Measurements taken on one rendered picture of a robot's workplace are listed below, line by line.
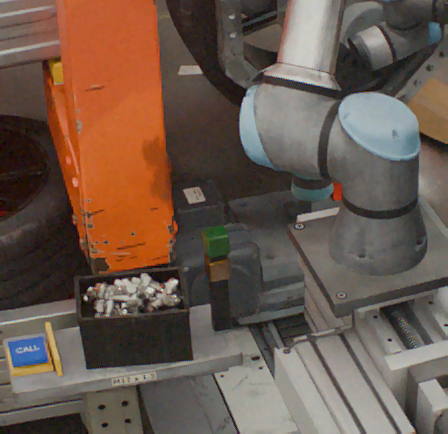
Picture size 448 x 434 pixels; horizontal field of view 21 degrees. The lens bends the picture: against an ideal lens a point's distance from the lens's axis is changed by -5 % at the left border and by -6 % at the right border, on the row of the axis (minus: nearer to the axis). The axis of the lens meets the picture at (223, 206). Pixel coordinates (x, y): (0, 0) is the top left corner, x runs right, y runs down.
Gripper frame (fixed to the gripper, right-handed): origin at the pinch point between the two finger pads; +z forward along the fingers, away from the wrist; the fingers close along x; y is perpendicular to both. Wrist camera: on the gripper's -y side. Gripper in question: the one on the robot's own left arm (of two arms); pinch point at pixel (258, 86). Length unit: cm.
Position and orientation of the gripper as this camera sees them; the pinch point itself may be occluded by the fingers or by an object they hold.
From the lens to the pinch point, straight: 220.0
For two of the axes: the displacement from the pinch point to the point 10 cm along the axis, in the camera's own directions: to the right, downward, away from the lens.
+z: -9.0, 4.3, -0.5
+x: -1.9, -3.0, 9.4
